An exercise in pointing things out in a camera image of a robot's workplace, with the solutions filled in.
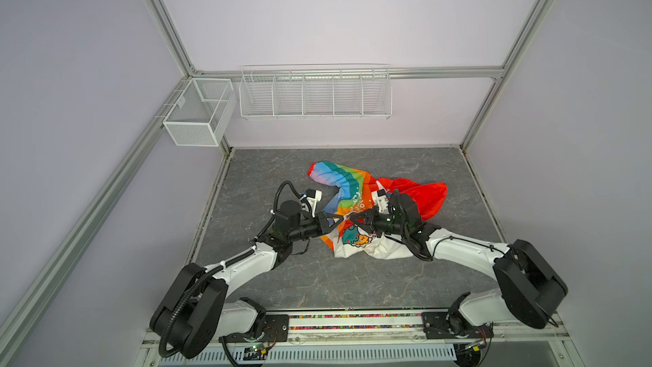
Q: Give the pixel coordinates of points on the long white wire basket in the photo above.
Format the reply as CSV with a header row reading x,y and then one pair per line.
x,y
335,91

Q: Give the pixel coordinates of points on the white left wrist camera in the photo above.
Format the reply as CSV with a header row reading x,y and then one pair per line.
x,y
310,200

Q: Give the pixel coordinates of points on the white mesh box basket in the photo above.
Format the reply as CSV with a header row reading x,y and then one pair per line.
x,y
201,113

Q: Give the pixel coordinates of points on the aluminium front rail frame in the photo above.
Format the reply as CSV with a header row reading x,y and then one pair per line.
x,y
513,344

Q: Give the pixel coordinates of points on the white vented cable duct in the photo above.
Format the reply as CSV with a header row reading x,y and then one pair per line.
x,y
345,355

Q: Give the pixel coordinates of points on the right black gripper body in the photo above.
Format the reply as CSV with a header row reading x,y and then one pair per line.
x,y
385,223

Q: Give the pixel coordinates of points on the colourful red white kids jacket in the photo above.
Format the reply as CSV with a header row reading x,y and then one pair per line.
x,y
355,188

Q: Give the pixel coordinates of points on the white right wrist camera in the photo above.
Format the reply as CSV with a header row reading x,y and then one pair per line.
x,y
381,200

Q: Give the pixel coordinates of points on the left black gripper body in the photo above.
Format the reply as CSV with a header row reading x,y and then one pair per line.
x,y
307,228

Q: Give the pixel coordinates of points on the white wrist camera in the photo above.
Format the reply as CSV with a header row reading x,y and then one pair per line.
x,y
381,200
310,200

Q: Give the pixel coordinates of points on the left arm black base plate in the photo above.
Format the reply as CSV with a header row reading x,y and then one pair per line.
x,y
270,328

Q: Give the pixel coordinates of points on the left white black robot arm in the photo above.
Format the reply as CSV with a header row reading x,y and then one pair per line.
x,y
195,308

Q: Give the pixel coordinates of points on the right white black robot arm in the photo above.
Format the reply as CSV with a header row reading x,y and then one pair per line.
x,y
528,289

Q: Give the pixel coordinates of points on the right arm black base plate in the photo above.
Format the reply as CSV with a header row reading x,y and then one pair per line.
x,y
442,325

